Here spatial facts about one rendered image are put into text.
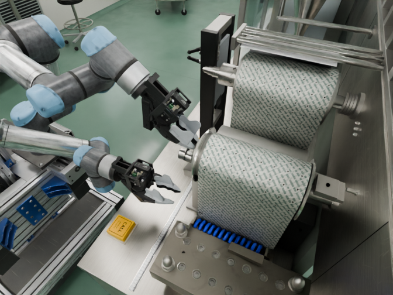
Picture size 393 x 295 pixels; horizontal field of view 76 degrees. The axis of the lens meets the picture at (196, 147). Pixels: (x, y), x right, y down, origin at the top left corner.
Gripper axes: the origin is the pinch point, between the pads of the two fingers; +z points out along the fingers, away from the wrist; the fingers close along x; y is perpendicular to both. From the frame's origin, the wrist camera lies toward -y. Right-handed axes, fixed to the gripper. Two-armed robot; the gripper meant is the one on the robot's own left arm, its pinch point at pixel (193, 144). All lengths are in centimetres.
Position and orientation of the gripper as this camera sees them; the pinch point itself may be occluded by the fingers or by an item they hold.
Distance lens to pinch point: 67.4
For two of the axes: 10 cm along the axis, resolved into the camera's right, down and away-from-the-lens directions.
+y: 5.9, -3.1, -7.5
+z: 6.9, 6.8, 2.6
